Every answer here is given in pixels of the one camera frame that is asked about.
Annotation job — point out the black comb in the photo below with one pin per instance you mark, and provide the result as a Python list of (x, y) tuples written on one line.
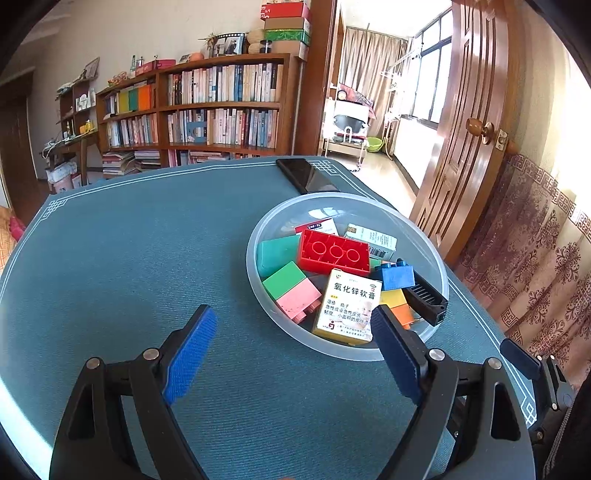
[(427, 300)]

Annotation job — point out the blue toy brick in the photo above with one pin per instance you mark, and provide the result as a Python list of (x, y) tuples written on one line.
[(395, 277)]

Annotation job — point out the green plastic basin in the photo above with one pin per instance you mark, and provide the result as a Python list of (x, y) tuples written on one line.
[(375, 144)]

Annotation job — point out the pink and green toy block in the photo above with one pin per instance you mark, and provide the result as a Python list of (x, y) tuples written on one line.
[(288, 286)]

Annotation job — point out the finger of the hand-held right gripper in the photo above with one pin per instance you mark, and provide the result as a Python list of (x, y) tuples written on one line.
[(519, 357)]

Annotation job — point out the woven basket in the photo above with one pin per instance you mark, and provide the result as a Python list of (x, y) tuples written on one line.
[(255, 41)]

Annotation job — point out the teal cloth covered desktop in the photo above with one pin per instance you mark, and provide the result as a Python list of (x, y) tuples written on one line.
[(138, 240)]

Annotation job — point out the red toy brick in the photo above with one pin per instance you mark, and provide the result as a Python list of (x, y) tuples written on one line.
[(332, 251)]

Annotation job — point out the dark wooden door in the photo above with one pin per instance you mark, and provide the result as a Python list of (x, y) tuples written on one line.
[(16, 147)]

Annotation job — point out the white clothes drying rack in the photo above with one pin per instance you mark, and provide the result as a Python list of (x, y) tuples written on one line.
[(395, 101)]

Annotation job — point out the wooden side desk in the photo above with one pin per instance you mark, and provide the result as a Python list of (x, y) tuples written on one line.
[(69, 143)]

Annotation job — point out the black smartphone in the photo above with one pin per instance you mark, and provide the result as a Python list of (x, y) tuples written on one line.
[(304, 175)]

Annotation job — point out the wooden bookshelf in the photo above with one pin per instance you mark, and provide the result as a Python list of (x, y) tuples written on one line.
[(161, 108)]

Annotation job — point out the green patterned box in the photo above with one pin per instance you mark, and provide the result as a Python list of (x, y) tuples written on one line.
[(286, 36)]

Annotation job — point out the balcony window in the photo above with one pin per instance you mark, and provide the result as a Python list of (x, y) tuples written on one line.
[(429, 69)]

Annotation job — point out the clear plastic bowl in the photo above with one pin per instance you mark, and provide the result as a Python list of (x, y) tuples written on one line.
[(277, 221)]

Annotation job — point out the large red box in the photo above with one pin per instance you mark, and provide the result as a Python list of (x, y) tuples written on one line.
[(286, 10)]

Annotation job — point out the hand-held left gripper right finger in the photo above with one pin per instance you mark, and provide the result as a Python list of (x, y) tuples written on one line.
[(397, 357)]

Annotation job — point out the beige balcony curtain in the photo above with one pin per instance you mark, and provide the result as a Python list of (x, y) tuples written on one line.
[(369, 74)]

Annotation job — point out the rows of books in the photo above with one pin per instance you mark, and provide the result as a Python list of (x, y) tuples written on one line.
[(226, 83)]

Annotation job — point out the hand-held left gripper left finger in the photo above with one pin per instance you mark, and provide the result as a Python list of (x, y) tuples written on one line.
[(191, 355)]

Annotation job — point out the film strip photo frame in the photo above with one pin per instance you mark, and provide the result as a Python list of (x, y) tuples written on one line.
[(229, 45)]

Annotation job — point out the small wooden display shelf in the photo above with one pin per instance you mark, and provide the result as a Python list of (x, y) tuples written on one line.
[(78, 104)]

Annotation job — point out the flat red box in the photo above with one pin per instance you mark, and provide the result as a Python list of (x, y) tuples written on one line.
[(154, 66)]

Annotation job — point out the teal plastic case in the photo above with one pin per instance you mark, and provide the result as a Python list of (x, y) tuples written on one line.
[(277, 256)]

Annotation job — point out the yellow green ointment box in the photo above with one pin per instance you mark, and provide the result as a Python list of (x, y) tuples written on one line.
[(346, 304)]

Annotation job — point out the brown cardboard box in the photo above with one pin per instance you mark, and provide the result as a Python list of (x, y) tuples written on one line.
[(286, 24)]

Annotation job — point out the white red medicine box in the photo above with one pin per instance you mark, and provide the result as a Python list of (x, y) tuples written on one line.
[(318, 225)]

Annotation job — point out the white blue printed small box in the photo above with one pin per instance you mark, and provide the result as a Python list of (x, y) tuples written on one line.
[(374, 242)]

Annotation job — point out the carved wooden door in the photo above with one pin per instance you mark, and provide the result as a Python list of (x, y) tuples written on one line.
[(461, 92)]

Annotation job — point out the stack of magazines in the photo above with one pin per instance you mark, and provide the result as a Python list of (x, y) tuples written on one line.
[(129, 161)]

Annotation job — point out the pink storage boxes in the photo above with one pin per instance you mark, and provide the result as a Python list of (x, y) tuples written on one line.
[(62, 177)]

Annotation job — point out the white frame black chair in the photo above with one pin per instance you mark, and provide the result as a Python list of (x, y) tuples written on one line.
[(346, 122)]

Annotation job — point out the orange plaid blanket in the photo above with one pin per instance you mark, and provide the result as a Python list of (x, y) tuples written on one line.
[(9, 235)]

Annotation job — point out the orange and yellow toy block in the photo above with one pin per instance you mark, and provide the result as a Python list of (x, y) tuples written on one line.
[(397, 303)]

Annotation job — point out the brass door knob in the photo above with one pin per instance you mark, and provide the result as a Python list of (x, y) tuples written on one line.
[(478, 127)]

